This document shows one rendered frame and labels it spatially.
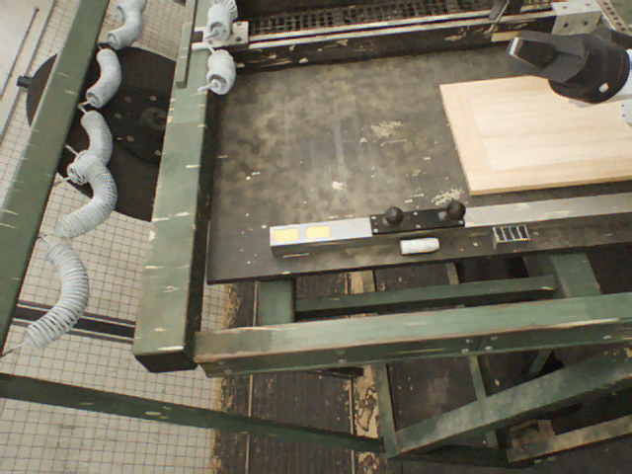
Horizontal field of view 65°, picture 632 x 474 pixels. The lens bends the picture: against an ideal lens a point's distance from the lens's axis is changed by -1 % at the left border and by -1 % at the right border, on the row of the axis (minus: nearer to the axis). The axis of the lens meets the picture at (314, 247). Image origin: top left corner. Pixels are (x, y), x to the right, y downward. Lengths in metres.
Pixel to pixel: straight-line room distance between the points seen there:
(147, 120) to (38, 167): 0.44
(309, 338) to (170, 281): 0.30
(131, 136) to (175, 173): 0.63
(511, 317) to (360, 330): 0.28
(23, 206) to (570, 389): 1.52
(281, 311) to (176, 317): 0.24
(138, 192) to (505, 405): 1.30
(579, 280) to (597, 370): 0.37
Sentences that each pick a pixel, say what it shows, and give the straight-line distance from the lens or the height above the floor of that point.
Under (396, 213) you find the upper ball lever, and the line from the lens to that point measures 0.98.
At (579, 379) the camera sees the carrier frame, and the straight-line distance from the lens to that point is 1.54.
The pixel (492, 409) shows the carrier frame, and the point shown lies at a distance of 1.70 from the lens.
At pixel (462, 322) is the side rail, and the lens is 1.00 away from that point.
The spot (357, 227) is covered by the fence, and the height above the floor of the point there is 1.51.
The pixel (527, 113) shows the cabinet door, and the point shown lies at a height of 1.12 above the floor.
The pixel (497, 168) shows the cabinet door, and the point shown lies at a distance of 1.27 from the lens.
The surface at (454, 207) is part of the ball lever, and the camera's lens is 1.00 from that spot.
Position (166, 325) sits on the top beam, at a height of 1.85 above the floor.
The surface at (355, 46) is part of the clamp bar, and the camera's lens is 1.57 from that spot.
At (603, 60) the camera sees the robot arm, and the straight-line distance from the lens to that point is 0.83.
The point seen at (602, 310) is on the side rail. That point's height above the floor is 1.17.
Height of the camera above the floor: 2.09
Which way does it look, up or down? 28 degrees down
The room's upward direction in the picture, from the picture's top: 73 degrees counter-clockwise
